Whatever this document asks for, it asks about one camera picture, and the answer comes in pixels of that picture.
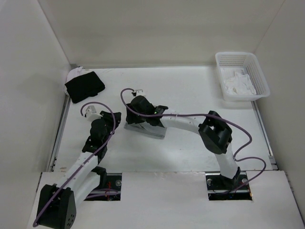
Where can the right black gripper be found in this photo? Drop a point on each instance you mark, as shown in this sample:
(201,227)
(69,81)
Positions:
(129,118)

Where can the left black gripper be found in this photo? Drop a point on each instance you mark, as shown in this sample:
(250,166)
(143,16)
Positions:
(107,117)

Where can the grey tank top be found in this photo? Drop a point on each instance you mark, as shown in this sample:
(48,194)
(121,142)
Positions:
(148,130)

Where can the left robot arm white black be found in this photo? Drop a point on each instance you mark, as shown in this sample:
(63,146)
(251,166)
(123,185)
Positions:
(57,207)

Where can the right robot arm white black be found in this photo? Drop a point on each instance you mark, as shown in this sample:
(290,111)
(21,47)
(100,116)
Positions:
(215,133)

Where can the folded black tank top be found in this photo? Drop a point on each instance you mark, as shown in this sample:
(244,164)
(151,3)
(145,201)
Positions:
(84,86)

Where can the folded white tank top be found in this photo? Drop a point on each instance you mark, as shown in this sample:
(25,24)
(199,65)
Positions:
(74,73)

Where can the white tank top in basket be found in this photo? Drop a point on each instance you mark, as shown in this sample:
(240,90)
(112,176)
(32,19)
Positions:
(237,83)

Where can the white plastic basket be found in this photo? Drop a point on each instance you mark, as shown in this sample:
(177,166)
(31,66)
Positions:
(248,63)

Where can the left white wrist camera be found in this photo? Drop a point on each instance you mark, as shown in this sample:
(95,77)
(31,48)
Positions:
(91,113)

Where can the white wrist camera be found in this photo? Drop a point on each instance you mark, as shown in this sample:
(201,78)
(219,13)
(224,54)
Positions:
(91,113)
(139,92)

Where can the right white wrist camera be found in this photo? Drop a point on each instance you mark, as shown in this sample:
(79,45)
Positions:
(139,92)

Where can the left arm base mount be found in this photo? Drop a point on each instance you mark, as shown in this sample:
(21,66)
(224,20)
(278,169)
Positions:
(109,188)

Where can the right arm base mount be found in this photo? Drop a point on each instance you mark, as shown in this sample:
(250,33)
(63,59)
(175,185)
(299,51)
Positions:
(220,188)

